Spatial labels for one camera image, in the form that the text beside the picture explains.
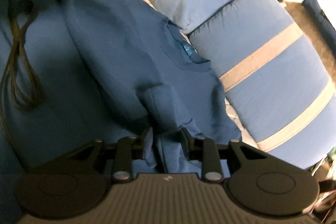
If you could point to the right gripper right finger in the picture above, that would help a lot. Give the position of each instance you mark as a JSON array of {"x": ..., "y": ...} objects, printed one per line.
[{"x": 204, "y": 150}]

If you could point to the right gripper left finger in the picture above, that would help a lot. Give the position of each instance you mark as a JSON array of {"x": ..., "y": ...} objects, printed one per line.
[{"x": 129, "y": 159}]

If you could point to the dark blue sweatshirt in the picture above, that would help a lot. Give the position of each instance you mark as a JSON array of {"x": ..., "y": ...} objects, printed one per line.
[{"x": 100, "y": 69}]

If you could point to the right blue striped pillow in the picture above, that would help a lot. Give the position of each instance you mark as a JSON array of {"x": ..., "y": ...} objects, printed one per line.
[{"x": 273, "y": 78}]

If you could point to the floral headboard cover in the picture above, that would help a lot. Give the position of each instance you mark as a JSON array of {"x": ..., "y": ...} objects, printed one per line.
[{"x": 310, "y": 29}]

